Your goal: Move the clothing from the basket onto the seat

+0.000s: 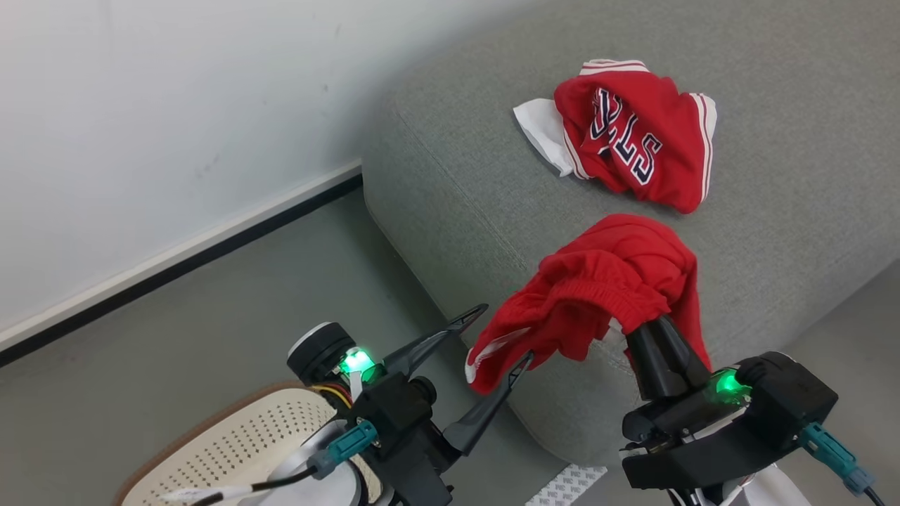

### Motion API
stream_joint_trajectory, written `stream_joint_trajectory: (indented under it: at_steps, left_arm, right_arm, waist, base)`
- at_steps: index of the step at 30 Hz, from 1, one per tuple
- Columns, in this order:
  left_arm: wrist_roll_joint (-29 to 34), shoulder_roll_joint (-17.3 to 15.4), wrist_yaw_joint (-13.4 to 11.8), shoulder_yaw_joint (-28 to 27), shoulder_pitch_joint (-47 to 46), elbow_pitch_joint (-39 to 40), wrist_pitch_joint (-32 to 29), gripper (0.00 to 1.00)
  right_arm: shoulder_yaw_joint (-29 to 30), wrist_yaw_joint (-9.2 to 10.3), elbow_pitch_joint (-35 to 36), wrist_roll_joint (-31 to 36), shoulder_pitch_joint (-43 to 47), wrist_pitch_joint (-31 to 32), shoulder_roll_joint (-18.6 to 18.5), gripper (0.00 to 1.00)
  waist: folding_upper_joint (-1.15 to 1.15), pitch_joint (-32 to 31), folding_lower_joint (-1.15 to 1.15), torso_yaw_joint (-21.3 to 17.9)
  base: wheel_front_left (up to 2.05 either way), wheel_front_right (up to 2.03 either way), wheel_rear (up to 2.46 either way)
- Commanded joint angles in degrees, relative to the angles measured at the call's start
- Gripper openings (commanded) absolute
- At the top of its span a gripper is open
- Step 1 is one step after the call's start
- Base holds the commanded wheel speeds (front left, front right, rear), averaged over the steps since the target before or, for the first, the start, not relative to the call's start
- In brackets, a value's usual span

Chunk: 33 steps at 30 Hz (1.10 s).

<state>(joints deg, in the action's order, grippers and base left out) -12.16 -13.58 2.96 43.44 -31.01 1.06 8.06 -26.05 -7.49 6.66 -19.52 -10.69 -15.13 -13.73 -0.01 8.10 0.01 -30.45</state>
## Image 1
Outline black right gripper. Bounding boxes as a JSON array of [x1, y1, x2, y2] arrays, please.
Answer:
[[622, 316, 840, 491]]

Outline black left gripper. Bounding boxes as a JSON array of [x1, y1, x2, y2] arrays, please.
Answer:
[[340, 304, 535, 506]]

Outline red basketball shorts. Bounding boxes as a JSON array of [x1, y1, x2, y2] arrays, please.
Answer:
[[464, 213, 712, 396]]

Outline red basketball jersey white trim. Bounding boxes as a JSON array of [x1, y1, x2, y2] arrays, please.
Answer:
[[513, 58, 718, 214]]

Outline grey fabric sofa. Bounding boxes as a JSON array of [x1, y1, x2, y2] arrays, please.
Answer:
[[360, 0, 900, 468]]

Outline white patterned floor mat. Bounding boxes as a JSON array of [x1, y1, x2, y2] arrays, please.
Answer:
[[524, 464, 609, 506]]

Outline cream perforated plastic laundry basket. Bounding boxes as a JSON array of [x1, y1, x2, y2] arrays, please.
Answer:
[[116, 383, 384, 506]]

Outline white and black baseboard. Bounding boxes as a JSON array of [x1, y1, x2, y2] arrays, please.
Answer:
[[0, 160, 364, 368]]

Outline yellow and red wire bundle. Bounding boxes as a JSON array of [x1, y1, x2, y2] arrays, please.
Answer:
[[313, 383, 352, 410]]

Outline black cable with teal connector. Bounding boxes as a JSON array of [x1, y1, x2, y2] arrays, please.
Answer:
[[160, 420, 380, 506], [800, 422, 888, 506]]

